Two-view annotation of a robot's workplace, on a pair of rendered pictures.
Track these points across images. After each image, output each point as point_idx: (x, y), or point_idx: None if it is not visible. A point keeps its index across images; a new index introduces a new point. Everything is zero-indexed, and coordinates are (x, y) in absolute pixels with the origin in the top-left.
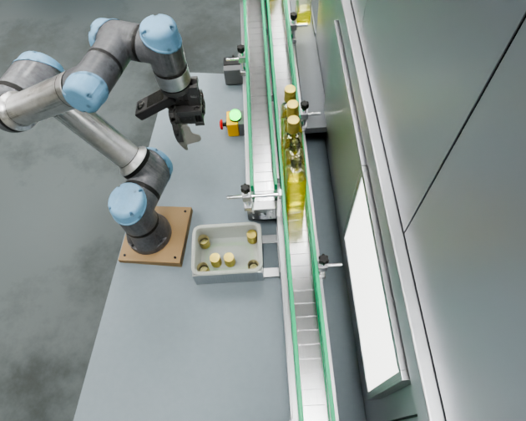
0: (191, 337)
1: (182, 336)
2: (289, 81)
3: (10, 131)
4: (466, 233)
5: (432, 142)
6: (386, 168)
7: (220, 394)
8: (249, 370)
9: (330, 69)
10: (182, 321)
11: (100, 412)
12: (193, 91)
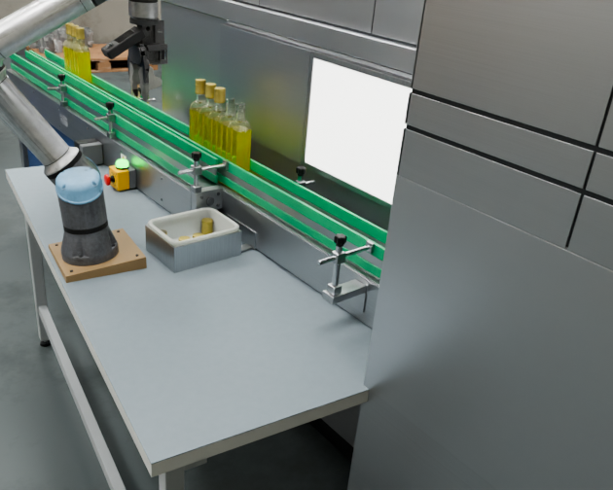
0: (202, 301)
1: (192, 304)
2: None
3: None
4: None
5: None
6: (334, 26)
7: (269, 323)
8: (281, 301)
9: (224, 69)
10: (182, 296)
11: (147, 376)
12: (161, 24)
